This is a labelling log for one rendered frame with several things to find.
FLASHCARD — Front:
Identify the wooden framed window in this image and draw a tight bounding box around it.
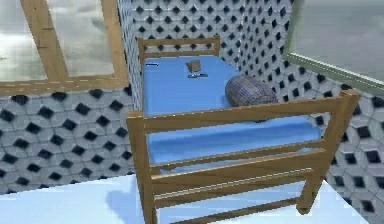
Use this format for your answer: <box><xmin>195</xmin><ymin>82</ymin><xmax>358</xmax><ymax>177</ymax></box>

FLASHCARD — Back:
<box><xmin>0</xmin><ymin>0</ymin><xmax>130</xmax><ymax>97</ymax></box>

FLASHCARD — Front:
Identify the small brown grey box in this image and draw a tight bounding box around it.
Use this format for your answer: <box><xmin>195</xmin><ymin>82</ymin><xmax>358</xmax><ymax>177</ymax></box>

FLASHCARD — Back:
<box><xmin>185</xmin><ymin>59</ymin><xmax>202</xmax><ymax>74</ymax></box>

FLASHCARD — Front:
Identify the grey checked pillow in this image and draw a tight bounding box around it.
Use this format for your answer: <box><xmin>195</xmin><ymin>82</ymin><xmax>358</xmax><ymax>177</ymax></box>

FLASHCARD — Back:
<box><xmin>224</xmin><ymin>74</ymin><xmax>279</xmax><ymax>108</ymax></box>

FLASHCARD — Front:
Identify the pale green framed window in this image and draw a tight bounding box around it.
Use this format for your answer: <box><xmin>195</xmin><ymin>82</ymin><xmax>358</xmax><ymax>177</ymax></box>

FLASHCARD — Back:
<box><xmin>283</xmin><ymin>0</ymin><xmax>384</xmax><ymax>98</ymax></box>

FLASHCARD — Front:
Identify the wooden bed with blue mattress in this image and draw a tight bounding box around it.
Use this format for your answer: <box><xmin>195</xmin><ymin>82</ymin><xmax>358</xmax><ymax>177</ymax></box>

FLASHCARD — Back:
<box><xmin>125</xmin><ymin>34</ymin><xmax>362</xmax><ymax>224</ymax></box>

